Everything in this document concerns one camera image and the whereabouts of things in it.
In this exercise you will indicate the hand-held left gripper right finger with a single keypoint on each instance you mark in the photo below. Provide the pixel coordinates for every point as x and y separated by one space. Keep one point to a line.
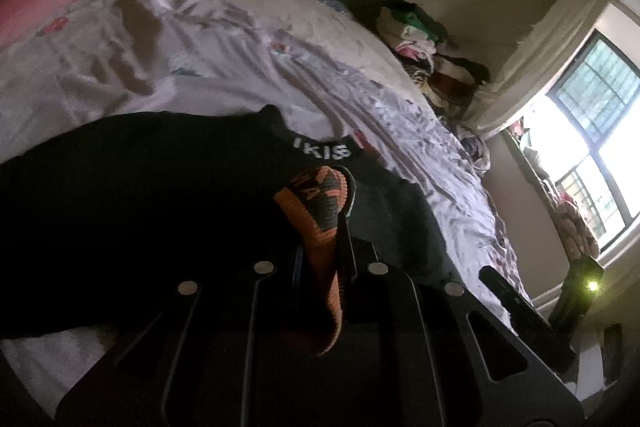
400 347

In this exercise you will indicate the pile of mixed clothes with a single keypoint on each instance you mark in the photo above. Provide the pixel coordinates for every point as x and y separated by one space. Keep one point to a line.
430 52

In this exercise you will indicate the clothes on window sill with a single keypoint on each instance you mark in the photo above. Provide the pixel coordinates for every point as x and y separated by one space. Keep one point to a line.
565 207

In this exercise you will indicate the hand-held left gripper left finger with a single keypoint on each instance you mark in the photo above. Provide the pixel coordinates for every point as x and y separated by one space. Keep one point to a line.
225 332

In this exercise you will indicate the cream mattress sheet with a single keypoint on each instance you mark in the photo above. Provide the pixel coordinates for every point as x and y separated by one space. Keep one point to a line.
320 17

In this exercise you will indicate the barred window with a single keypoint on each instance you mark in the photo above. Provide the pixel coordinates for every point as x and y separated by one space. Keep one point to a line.
595 117

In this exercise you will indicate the orange and black sock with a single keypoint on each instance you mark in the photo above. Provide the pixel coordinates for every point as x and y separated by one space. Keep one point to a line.
315 212

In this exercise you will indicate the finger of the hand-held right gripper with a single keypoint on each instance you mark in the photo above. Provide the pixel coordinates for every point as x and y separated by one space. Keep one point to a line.
520 307

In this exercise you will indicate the cream curtain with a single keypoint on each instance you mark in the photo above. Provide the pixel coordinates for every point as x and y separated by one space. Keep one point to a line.
545 52

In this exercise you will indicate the white printed bed sheet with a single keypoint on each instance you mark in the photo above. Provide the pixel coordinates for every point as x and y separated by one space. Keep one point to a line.
200 57

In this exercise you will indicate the black shirt with white lettering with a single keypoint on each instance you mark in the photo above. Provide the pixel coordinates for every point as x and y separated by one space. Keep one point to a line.
150 207

